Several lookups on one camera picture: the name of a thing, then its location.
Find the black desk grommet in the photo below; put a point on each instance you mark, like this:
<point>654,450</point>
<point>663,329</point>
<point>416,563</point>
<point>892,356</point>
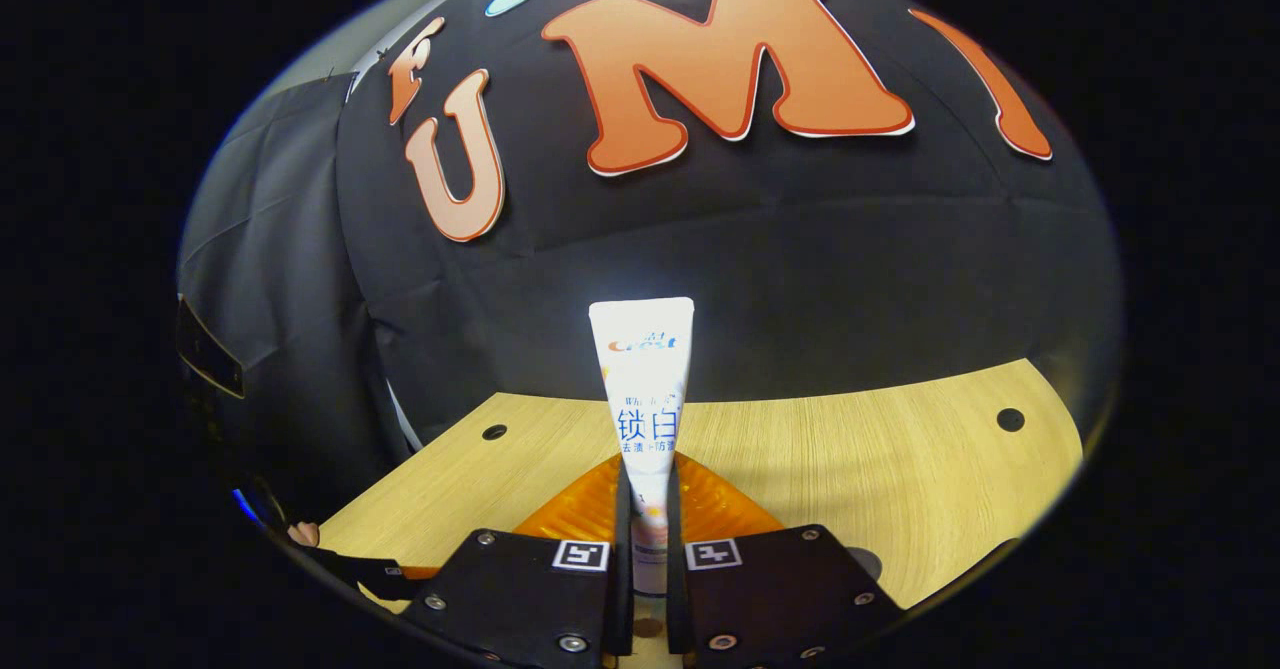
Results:
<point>494,432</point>
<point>1010,419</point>

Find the dark round coaster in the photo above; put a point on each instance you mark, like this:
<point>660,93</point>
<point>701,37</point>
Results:
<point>867,562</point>

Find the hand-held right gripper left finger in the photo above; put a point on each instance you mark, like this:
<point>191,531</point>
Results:
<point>530,599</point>

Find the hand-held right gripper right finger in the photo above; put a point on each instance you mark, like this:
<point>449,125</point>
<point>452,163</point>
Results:
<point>780,599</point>

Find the white toothpaste tube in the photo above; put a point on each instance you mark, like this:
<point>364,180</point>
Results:
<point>645,399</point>

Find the black backdrop cloth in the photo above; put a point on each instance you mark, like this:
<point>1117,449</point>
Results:
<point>800,269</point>

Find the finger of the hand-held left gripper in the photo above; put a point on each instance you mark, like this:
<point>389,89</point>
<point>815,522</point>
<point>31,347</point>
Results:
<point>380,574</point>

